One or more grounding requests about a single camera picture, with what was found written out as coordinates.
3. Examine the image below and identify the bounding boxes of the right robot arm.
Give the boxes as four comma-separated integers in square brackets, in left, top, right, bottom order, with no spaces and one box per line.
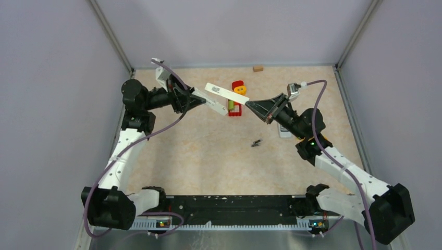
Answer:
[245,94,415,245]

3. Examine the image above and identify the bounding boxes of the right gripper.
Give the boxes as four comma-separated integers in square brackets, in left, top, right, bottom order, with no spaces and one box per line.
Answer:
[246,93,306,140]

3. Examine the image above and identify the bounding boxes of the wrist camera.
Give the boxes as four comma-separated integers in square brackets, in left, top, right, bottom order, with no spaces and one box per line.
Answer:
[151,58,170,90]
[287,82,308,102]

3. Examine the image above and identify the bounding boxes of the small wooden block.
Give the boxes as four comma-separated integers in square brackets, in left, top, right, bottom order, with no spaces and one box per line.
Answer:
[252,65,264,72]

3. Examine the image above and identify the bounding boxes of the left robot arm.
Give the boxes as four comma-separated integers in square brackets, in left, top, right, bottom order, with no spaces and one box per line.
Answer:
[81,76,208,230]

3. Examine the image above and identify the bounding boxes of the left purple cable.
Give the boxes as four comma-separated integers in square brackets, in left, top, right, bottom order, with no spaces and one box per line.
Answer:
[82,58,192,240]

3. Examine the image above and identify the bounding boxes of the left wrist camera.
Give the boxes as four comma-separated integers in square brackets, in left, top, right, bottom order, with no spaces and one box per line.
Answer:
[151,58,170,90]

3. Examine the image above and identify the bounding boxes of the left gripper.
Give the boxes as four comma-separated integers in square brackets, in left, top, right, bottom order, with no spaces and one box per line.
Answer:
[143,73,206,113]

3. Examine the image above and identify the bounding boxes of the red toy brick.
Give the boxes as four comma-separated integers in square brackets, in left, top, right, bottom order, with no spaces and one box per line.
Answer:
[227,102,242,117]

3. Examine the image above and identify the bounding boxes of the white rectangular stick device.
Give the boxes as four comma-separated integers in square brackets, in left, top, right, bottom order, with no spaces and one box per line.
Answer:
[192,87,228,116]

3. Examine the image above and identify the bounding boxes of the white remote control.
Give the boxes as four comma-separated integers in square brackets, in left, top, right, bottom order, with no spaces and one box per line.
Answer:
[278,124,292,139]

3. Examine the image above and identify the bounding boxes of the blue battery pair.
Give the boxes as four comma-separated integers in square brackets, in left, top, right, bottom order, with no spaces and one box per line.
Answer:
[251,139,263,147]

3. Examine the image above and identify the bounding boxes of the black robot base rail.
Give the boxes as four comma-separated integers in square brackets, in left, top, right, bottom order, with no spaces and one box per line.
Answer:
[149,195,334,226]

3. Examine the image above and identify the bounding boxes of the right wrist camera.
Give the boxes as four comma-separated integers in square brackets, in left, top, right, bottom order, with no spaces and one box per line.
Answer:
[287,82,308,102]

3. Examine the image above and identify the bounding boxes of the red toy block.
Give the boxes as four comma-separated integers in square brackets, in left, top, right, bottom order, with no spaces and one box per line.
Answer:
[231,80,244,90]

